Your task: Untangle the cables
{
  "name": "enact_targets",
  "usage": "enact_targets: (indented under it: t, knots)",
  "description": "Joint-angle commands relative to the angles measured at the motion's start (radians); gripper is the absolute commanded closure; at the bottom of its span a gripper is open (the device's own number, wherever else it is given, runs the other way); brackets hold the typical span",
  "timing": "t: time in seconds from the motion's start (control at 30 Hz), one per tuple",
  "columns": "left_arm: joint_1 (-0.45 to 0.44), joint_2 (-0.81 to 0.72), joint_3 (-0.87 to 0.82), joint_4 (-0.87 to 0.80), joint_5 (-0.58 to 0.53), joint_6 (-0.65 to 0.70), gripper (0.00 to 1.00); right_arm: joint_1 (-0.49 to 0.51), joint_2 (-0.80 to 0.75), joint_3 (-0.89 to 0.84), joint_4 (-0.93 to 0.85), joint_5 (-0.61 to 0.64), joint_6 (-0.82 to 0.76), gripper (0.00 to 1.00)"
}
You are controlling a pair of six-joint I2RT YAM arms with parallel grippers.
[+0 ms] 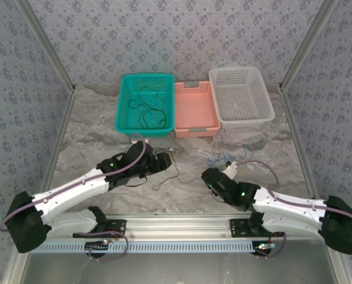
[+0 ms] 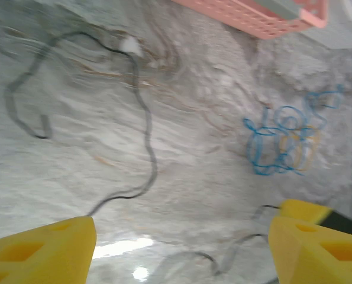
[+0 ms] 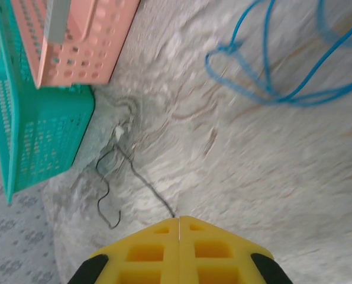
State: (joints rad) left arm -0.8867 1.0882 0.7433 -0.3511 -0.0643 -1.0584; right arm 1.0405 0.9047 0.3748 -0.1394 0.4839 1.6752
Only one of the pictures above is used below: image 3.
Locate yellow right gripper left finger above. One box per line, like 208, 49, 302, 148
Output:
66, 217, 180, 284

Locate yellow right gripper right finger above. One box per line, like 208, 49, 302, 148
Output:
179, 215, 293, 284

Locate black thin cable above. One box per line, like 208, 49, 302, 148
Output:
95, 143, 176, 230

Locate blue thin cable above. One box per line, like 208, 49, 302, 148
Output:
264, 0, 352, 108
204, 0, 279, 103

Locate teal perforated plastic basket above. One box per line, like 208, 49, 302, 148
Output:
0, 0, 96, 204

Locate pink perforated plastic basket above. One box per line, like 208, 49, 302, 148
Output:
9, 0, 141, 89

